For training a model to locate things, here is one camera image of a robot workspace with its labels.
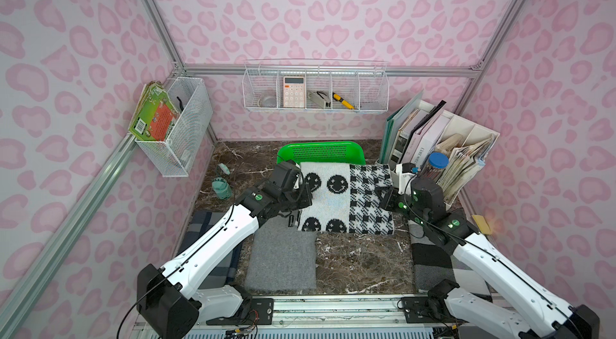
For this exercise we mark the blue lid pencil jar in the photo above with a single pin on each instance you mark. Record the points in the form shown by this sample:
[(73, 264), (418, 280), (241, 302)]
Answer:
[(434, 166)]

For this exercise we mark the white wire side basket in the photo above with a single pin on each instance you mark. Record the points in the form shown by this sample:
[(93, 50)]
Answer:
[(176, 155)]

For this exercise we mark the green plastic basket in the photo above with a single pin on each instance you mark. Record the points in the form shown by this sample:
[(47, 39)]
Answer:
[(343, 152)]

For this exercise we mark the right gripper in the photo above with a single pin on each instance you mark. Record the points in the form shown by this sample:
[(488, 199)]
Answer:
[(389, 199)]

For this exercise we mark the green binder folder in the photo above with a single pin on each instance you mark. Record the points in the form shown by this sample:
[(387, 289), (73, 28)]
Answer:
[(394, 123)]

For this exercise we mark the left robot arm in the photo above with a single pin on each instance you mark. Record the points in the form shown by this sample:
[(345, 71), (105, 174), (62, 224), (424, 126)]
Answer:
[(170, 299)]

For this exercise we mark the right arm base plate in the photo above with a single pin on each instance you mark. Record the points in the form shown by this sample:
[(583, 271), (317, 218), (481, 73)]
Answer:
[(424, 310)]

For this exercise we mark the silver stapler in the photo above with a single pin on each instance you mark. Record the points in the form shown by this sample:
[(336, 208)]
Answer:
[(320, 99)]

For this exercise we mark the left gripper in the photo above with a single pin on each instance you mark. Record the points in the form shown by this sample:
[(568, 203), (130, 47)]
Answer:
[(296, 202)]

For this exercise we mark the white wire wall shelf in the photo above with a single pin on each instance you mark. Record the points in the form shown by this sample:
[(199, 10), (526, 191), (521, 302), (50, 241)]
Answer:
[(365, 86)]

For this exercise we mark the green red booklet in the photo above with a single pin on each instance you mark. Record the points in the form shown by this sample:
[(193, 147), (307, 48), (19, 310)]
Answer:
[(155, 115)]

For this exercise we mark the black white smiley scarf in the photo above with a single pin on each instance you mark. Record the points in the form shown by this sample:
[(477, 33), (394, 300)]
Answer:
[(346, 199)]

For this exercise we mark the white file organizer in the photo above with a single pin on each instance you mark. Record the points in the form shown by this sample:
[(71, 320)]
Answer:
[(467, 144)]

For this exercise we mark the pink white book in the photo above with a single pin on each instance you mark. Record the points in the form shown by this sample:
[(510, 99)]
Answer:
[(423, 141)]

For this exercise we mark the yellow sticky note pad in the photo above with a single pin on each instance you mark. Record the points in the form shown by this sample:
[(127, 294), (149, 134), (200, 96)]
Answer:
[(482, 225)]

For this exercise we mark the grey fuzzy scarf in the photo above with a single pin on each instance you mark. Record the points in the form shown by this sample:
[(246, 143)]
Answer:
[(282, 260)]

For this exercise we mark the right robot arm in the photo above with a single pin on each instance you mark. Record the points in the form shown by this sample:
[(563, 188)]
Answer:
[(535, 312)]

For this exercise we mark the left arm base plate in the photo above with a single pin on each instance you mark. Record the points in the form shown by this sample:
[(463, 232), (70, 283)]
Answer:
[(258, 310)]

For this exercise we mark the grey black checked scarf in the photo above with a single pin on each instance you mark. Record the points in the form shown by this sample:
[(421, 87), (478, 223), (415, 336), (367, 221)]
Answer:
[(431, 265)]

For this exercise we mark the pink white calculator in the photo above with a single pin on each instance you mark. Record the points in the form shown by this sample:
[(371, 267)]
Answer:
[(294, 92)]

